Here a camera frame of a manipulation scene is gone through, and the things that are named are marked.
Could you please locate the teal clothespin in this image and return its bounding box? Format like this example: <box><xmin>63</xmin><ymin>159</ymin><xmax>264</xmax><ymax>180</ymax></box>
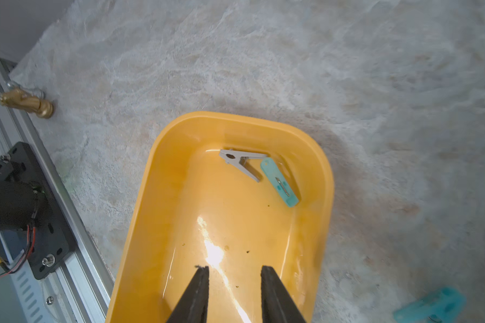
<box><xmin>393</xmin><ymin>287</ymin><xmax>466</xmax><ymax>322</ymax></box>

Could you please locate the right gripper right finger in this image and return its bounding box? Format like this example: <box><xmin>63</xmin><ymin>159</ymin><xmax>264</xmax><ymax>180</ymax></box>
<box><xmin>261</xmin><ymin>266</ymin><xmax>306</xmax><ymax>323</ymax></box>

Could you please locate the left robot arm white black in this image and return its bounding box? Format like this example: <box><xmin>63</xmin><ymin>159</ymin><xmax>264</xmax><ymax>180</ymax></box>
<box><xmin>0</xmin><ymin>181</ymin><xmax>50</xmax><ymax>231</ymax></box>

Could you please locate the grey clothespin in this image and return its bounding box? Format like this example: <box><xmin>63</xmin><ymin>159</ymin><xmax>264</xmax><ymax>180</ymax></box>
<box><xmin>219</xmin><ymin>149</ymin><xmax>268</xmax><ymax>182</ymax></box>

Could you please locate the small brass object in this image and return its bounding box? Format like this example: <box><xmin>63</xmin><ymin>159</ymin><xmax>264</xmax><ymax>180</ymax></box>
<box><xmin>0</xmin><ymin>81</ymin><xmax>55</xmax><ymax>119</ymax></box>

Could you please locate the yellow plastic storage box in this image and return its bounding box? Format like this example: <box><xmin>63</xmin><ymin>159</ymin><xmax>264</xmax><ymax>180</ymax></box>
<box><xmin>106</xmin><ymin>112</ymin><xmax>334</xmax><ymax>322</ymax></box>

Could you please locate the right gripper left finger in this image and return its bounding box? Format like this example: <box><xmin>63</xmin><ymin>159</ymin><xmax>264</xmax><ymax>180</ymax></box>
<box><xmin>167</xmin><ymin>266</ymin><xmax>210</xmax><ymax>323</ymax></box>

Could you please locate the aluminium mounting rail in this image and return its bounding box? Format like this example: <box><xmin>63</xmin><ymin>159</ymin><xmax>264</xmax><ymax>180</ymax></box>
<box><xmin>0</xmin><ymin>59</ymin><xmax>113</xmax><ymax>322</ymax></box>

